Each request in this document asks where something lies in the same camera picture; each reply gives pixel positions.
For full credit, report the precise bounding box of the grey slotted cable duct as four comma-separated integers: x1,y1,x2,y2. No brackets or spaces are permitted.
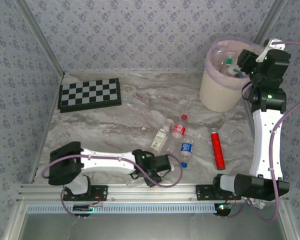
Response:
27,202,217,215

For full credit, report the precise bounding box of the beige bin with pink liner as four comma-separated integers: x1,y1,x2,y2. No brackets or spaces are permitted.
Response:
199,37,253,113

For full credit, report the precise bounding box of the circuit board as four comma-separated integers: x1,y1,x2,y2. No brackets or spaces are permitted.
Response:
213,202,232,217
72,203,95,214

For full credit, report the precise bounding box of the red label red-capped bottle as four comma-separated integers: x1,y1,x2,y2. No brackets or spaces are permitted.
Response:
170,113,189,140

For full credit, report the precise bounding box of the black grey chessboard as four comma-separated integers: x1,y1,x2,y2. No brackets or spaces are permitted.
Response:
57,77,123,114

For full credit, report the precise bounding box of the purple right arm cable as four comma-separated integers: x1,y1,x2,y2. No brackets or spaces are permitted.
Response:
218,41,300,223

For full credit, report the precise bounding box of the aluminium mounting rail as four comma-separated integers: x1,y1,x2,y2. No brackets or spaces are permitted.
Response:
16,183,290,203

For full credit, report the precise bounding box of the left circuit board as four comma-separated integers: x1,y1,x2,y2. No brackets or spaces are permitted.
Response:
72,203,95,214

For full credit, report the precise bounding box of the white plastic holder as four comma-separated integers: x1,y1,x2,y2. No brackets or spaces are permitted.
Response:
248,198,266,210

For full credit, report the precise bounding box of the black right gripper cable loop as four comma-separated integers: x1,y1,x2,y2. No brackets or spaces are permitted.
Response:
241,81,253,101

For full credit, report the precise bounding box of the blue label blue-capped bottle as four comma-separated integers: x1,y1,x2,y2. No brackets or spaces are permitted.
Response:
179,139,195,168

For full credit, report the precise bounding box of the red glitter tube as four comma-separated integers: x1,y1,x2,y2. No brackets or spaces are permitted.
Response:
209,127,226,171

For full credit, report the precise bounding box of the aluminium frame post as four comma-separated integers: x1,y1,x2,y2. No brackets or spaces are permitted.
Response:
252,0,290,46
14,0,66,77

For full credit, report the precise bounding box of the right circuit board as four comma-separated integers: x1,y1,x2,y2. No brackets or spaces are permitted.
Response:
213,202,232,217

